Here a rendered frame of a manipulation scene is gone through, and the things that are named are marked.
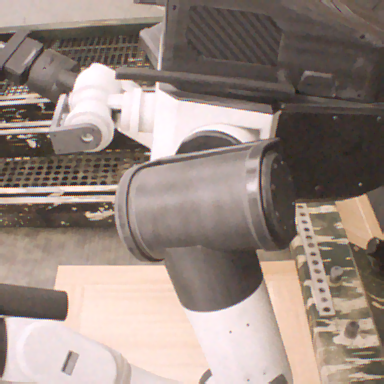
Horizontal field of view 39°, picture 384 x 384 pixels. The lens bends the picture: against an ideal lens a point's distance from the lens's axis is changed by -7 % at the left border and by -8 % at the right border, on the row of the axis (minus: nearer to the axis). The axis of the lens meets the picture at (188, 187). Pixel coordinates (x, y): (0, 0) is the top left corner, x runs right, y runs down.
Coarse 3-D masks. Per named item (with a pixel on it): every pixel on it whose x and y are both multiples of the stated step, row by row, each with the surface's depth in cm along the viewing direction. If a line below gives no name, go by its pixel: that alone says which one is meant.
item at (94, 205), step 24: (0, 192) 127; (24, 192) 127; (48, 192) 127; (72, 192) 127; (96, 192) 127; (0, 216) 126; (24, 216) 126; (48, 216) 126; (72, 216) 126; (96, 216) 126
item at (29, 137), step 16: (0, 128) 152; (16, 128) 152; (32, 128) 151; (48, 128) 150; (0, 144) 151; (16, 144) 151; (32, 144) 151; (48, 144) 151; (112, 144) 152; (128, 144) 152
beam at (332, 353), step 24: (312, 216) 122; (336, 216) 121; (336, 240) 115; (336, 264) 109; (336, 288) 104; (360, 288) 103; (312, 312) 99; (336, 312) 99; (360, 312) 98; (312, 336) 97; (336, 336) 94; (360, 336) 94; (336, 360) 90; (360, 360) 90
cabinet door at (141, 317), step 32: (64, 288) 109; (96, 288) 110; (128, 288) 110; (160, 288) 110; (288, 288) 109; (64, 320) 102; (96, 320) 103; (128, 320) 103; (160, 320) 103; (288, 320) 102; (128, 352) 97; (160, 352) 97; (192, 352) 97; (288, 352) 96
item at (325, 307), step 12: (300, 204) 124; (300, 216) 121; (300, 228) 118; (312, 228) 118; (312, 240) 114; (312, 252) 112; (312, 264) 109; (312, 276) 106; (324, 276) 106; (324, 288) 103; (324, 300) 101; (324, 312) 98
